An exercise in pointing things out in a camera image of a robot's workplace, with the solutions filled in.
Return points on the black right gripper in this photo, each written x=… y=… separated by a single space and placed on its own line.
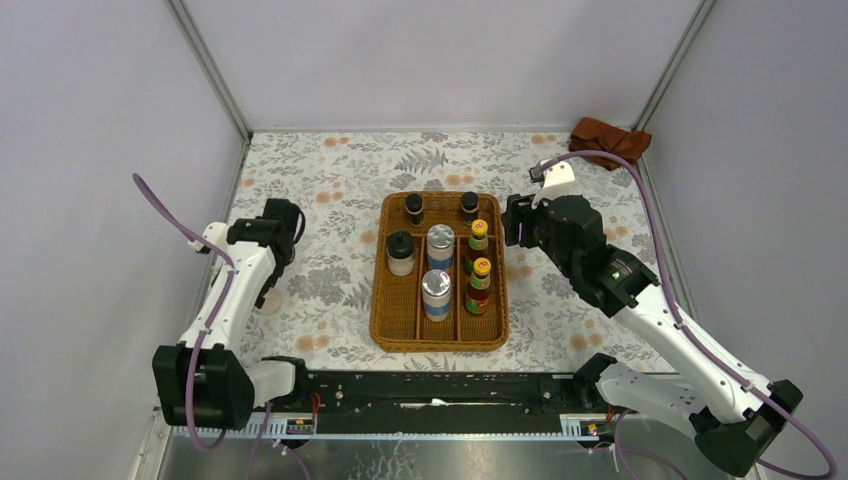
x=518 y=210

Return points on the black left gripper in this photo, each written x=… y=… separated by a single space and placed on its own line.
x=271 y=281

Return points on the silver-lid salt jar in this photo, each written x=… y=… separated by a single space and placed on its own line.
x=440 y=247
x=436 y=290

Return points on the red sauce bottle yellow cap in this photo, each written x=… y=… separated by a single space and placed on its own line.
x=477 y=292

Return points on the black-cap pale spice jar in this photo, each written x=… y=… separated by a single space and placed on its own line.
x=400 y=248

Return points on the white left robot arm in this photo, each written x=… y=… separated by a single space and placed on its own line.
x=201 y=380

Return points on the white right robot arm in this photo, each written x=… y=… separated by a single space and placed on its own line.
x=728 y=409

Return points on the floral table mat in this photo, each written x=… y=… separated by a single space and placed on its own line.
x=340 y=180

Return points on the brown folded cloth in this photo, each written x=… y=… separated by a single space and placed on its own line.
x=593 y=134

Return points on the brown wicker basket tray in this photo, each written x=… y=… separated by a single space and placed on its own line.
x=398 y=322

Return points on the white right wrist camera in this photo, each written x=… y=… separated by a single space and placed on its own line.
x=556 y=178

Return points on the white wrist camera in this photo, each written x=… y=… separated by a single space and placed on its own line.
x=215 y=234
x=556 y=178

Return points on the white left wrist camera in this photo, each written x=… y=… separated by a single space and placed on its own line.
x=215 y=234

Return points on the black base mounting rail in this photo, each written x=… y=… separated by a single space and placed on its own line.
x=513 y=404

